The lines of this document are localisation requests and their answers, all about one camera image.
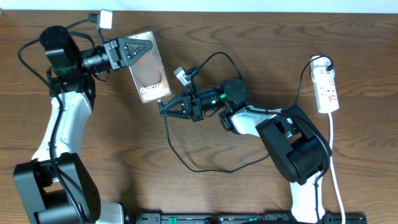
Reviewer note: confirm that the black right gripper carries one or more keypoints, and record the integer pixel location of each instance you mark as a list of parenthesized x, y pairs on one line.
[(189, 103)]

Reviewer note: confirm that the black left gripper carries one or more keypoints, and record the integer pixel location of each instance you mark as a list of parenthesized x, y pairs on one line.
[(117, 53)]

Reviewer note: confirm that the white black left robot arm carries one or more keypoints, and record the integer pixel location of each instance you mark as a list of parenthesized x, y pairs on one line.
[(55, 186)]

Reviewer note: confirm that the white USB charger plug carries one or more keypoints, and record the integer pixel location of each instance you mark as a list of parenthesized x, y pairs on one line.
[(322, 61)]

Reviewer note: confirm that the white power strip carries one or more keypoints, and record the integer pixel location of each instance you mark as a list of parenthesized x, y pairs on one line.
[(325, 89)]

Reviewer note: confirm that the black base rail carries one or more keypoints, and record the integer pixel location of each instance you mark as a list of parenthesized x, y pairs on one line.
[(156, 218)]

